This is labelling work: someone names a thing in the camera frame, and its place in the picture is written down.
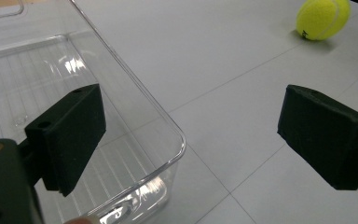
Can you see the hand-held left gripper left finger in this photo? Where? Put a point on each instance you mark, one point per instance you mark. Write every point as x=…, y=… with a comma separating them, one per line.
x=68, y=137

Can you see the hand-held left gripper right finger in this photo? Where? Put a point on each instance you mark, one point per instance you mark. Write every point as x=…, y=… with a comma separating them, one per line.
x=326, y=140

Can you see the clear plastic container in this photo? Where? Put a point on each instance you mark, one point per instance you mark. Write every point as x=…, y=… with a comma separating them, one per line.
x=28, y=71

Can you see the yellow tennis ball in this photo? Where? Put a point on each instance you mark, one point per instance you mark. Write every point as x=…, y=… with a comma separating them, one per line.
x=321, y=18

